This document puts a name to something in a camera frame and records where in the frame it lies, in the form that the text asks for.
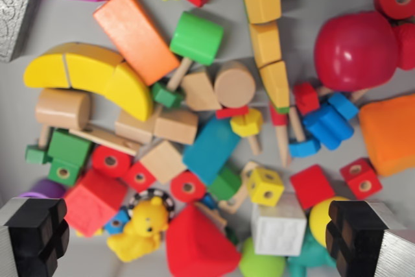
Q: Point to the teal rubber toy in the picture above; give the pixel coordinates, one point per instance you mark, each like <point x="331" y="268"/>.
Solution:
<point x="308" y="257"/>

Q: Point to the natural wooden cube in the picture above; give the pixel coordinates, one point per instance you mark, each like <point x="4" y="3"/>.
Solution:
<point x="162" y="161"/>

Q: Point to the green ball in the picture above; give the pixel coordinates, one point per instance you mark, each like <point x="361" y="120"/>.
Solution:
<point x="261" y="262"/>

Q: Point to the green nut on wooden peg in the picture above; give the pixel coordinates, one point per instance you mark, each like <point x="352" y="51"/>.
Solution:
<point x="37" y="155"/>

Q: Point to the red cube with two holes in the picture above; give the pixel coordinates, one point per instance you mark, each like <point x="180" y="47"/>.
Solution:
<point x="361" y="178"/>

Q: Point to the yellow sliced wooden banana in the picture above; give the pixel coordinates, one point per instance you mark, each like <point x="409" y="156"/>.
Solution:
<point x="87" y="72"/>

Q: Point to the green cylinder wooden mallet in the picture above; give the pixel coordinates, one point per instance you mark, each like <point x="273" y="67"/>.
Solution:
<point x="196" y="37"/>

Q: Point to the small blue piece with hole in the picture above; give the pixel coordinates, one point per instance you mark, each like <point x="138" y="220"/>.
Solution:
<point x="115" y="222"/>

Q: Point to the blue wooden bolt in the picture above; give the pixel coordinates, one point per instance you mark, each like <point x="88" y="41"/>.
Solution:
<point x="330" y="121"/>

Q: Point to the yellow rubber teddy bear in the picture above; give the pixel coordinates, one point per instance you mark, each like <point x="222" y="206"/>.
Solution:
<point x="139" y="231"/>

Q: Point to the red wooden nut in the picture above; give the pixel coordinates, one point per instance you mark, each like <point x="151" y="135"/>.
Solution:
<point x="306" y="98"/>

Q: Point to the natural wooden cylinder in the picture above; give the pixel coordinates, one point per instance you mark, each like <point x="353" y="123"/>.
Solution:
<point x="61" y="108"/>
<point x="234" y="85"/>

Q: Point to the yellow ball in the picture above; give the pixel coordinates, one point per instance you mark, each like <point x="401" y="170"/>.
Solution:
<point x="319" y="222"/>

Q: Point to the natural wooden plank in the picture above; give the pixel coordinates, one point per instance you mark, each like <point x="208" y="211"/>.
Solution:
<point x="107" y="139"/>

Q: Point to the orange foam block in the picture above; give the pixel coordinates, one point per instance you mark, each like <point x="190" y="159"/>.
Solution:
<point x="390" y="134"/>

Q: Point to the teal rectangular wooden block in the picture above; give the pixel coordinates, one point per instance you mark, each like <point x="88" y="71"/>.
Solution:
<point x="210" y="149"/>

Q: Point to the white foam block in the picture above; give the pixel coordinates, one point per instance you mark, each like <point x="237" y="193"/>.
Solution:
<point x="279" y="228"/>

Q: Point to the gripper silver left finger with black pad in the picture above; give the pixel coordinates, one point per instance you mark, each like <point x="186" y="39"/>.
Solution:
<point x="32" y="238"/>

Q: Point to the purple rounded toy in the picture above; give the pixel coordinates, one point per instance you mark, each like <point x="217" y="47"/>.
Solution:
<point x="43" y="188"/>

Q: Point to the yellow cube with holes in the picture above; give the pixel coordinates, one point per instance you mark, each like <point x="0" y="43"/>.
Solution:
<point x="265" y="186"/>

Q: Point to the natural wooden triangular block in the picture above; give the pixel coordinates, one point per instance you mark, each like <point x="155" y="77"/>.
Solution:
<point x="199" y="92"/>

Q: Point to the red cube single hole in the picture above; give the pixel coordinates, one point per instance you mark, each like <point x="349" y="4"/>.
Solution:
<point x="139" y="177"/>

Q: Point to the green block with hole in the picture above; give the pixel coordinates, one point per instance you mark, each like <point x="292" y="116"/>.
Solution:
<point x="68" y="153"/>

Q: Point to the yellow hex wooden bolt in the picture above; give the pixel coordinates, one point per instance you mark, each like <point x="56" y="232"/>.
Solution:
<point x="247" y="123"/>

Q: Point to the red foam cube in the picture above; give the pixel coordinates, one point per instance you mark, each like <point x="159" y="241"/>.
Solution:
<point x="92" y="204"/>

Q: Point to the red rounded toy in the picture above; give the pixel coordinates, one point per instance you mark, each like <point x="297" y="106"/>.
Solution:
<point x="407" y="46"/>

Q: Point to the green square wooden nut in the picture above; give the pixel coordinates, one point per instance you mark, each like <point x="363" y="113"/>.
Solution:
<point x="167" y="95"/>

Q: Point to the blue nut on wooden peg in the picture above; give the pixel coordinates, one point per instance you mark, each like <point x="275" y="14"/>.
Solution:
<point x="303" y="147"/>

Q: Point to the natural wooden rectangular block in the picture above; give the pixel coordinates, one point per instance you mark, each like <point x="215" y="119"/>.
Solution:
<point x="176" y="126"/>
<point x="133" y="127"/>

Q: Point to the red plastic apple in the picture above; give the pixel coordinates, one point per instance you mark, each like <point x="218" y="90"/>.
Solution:
<point x="355" y="51"/>

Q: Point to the red flat wooden piece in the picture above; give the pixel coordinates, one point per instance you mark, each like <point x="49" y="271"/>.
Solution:
<point x="231" y="112"/>

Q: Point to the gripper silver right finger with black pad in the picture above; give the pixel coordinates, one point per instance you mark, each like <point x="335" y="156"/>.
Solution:
<point x="360" y="241"/>

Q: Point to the silver foam block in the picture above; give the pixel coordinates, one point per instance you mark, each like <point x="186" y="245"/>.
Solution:
<point x="14" y="11"/>

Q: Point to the plain red wooden cube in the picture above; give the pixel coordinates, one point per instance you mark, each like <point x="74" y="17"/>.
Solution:
<point x="312" y="187"/>

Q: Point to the orange-yellow sliced wooden vegetable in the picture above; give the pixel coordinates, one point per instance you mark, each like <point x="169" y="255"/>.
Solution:
<point x="266" y="40"/>

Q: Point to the red triangular foam block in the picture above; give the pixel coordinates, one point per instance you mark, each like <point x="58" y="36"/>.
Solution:
<point x="197" y="244"/>

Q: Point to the plain green wooden block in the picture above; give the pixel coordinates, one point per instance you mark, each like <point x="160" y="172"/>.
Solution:
<point x="225" y="183"/>

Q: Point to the orange rectangular wooden block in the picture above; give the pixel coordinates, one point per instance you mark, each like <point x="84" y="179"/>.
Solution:
<point x="136" y="35"/>

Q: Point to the wooden strip with holes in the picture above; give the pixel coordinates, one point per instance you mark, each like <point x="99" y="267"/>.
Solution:
<point x="238" y="200"/>

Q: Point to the red pointed wooden screwdriver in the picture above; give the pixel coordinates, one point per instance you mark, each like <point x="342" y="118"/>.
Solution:
<point x="281" y="127"/>

